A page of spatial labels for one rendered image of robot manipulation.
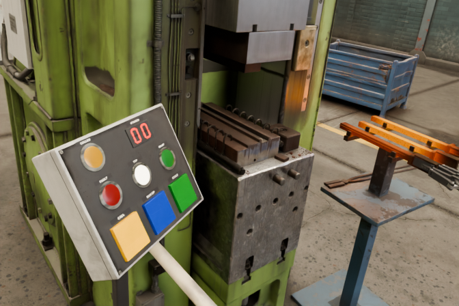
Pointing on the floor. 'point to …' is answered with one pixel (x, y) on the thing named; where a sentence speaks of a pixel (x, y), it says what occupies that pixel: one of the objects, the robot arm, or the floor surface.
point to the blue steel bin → (369, 76)
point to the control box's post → (121, 291)
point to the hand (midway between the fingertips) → (424, 164)
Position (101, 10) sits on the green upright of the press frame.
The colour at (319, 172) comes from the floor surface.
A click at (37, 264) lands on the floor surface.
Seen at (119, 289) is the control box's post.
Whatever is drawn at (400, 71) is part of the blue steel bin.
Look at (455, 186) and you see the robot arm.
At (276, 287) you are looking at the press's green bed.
